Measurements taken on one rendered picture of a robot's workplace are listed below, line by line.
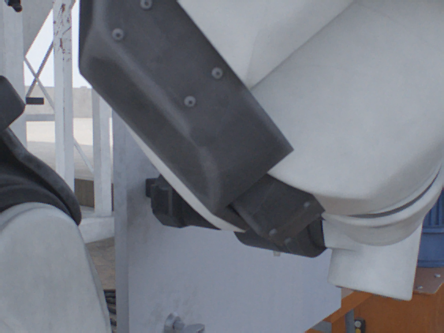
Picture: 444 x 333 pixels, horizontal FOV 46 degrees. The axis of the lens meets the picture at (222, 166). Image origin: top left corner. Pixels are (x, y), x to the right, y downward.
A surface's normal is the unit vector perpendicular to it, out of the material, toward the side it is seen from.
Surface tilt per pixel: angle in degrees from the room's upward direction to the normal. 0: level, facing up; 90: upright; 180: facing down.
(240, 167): 125
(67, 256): 90
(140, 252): 90
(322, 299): 90
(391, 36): 104
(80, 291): 90
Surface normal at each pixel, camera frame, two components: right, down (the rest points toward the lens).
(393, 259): 0.15, -0.15
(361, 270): -0.43, -0.25
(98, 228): 0.79, 0.07
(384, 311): -0.55, 0.09
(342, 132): 0.18, 0.35
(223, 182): 0.45, 0.64
